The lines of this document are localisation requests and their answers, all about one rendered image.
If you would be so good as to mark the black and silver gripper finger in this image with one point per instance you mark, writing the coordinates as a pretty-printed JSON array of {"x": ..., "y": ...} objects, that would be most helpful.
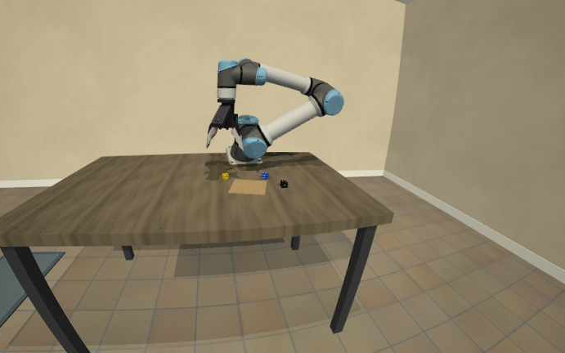
[
  {"x": 211, "y": 134},
  {"x": 235, "y": 131}
]

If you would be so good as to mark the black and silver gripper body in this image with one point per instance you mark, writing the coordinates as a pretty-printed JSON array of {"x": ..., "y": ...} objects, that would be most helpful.
[{"x": 232, "y": 115}]

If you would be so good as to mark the tan square mat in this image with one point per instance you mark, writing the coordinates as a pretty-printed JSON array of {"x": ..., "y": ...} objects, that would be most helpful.
[{"x": 248, "y": 187}]

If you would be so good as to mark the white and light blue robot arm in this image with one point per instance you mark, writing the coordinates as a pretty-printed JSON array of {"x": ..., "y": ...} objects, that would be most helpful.
[{"x": 257, "y": 138}]

